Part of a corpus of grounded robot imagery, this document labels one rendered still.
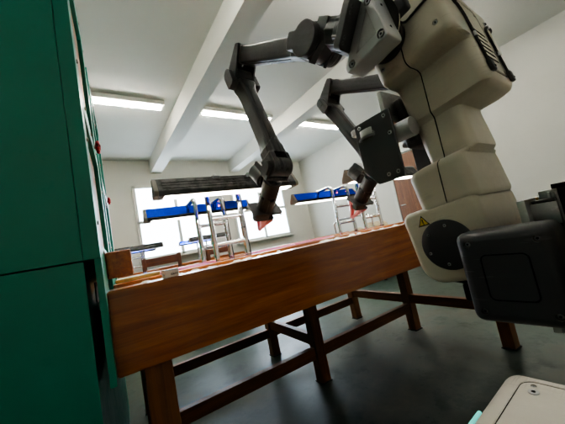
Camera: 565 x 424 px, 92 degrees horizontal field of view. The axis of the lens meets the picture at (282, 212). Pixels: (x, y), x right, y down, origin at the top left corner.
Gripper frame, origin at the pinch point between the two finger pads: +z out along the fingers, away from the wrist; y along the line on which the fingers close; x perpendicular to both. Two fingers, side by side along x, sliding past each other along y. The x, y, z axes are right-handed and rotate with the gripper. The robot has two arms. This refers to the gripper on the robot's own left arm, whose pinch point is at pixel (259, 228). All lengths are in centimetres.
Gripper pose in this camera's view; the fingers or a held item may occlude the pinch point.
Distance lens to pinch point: 95.2
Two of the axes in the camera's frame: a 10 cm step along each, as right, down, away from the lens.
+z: -2.5, 7.7, 5.9
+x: 4.6, 6.3, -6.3
